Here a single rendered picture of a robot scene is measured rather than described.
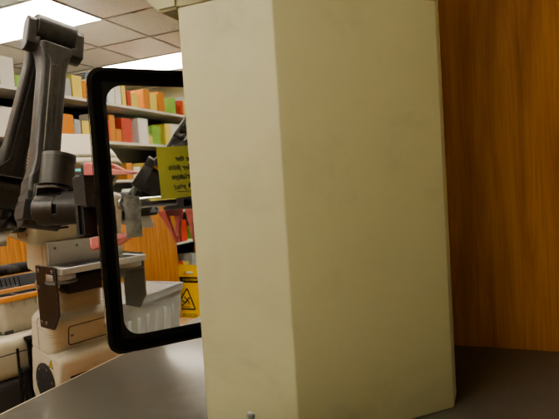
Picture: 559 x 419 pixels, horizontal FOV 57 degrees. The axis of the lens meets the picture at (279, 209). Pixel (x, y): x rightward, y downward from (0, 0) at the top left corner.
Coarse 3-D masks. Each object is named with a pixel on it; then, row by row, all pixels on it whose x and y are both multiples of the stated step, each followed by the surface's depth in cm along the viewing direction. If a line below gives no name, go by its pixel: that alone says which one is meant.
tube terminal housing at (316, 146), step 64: (192, 0) 54; (256, 0) 51; (320, 0) 53; (384, 0) 55; (192, 64) 55; (256, 64) 52; (320, 64) 53; (384, 64) 56; (192, 128) 55; (256, 128) 52; (320, 128) 53; (384, 128) 56; (192, 192) 56; (256, 192) 53; (320, 192) 53; (384, 192) 56; (256, 256) 53; (320, 256) 53; (384, 256) 56; (448, 256) 61; (256, 320) 54; (320, 320) 53; (384, 320) 56; (448, 320) 60; (256, 384) 54; (320, 384) 54; (384, 384) 57; (448, 384) 60
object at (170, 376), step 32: (128, 352) 89; (160, 352) 88; (192, 352) 87; (480, 352) 78; (512, 352) 77; (544, 352) 76; (64, 384) 76; (96, 384) 75; (128, 384) 74; (160, 384) 73; (192, 384) 73; (480, 384) 66; (512, 384) 66; (544, 384) 65; (0, 416) 66; (32, 416) 65; (64, 416) 65; (96, 416) 64; (128, 416) 64; (160, 416) 63; (192, 416) 63; (448, 416) 58; (480, 416) 58; (512, 416) 57; (544, 416) 57
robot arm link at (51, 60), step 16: (32, 32) 100; (32, 48) 101; (48, 48) 101; (64, 48) 103; (80, 48) 106; (48, 64) 100; (64, 64) 102; (48, 80) 99; (64, 80) 102; (48, 96) 98; (64, 96) 101; (32, 112) 100; (48, 112) 98; (32, 128) 98; (48, 128) 97; (32, 144) 96; (48, 144) 96; (32, 160) 95; (32, 176) 93; (32, 192) 92; (32, 224) 92
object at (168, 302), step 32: (128, 96) 72; (160, 96) 74; (128, 128) 72; (160, 128) 74; (128, 160) 72; (160, 160) 74; (128, 192) 72; (160, 192) 74; (160, 224) 74; (192, 224) 77; (128, 256) 72; (160, 256) 74; (192, 256) 77; (128, 288) 72; (160, 288) 75; (192, 288) 77; (128, 320) 73; (160, 320) 75; (192, 320) 77
